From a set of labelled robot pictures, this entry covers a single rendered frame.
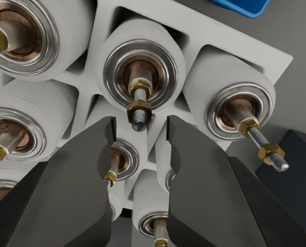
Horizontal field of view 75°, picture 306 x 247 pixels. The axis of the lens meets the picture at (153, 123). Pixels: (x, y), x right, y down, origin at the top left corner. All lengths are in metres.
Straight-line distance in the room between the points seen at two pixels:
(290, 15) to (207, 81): 0.33
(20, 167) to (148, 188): 0.20
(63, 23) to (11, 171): 0.22
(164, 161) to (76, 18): 0.20
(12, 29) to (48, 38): 0.03
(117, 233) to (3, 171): 0.28
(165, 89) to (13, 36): 0.14
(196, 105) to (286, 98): 0.40
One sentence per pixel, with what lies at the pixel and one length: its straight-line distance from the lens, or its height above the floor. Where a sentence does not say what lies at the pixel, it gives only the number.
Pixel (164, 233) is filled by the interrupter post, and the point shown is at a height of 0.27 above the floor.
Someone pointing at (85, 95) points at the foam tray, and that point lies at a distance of 0.31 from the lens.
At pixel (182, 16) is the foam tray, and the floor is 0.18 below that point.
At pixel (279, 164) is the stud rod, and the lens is 0.18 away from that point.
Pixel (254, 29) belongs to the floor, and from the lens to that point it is 0.51.
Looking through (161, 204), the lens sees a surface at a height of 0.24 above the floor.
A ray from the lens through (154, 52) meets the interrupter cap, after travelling 0.20.
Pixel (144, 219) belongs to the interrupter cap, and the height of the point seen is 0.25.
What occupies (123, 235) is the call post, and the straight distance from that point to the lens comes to 0.51.
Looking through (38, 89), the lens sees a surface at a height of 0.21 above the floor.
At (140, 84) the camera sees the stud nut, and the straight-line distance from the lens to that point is 0.17.
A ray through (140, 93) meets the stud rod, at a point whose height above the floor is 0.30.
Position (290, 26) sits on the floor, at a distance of 0.54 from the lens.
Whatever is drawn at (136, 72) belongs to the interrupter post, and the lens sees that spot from 0.19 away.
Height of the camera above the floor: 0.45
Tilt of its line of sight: 58 degrees down
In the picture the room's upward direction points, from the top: 176 degrees clockwise
